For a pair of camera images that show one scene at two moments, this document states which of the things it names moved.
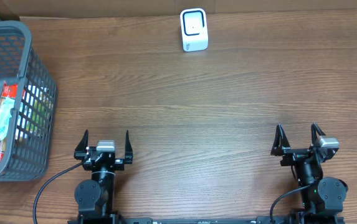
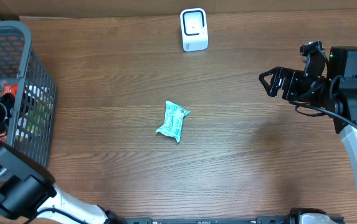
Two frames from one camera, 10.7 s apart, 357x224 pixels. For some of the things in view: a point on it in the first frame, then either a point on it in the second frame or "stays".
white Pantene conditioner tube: [27, 112] → [35, 91]
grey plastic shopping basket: [5, 51] stays
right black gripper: [281, 147] → [291, 78]
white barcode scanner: [194, 30] stays
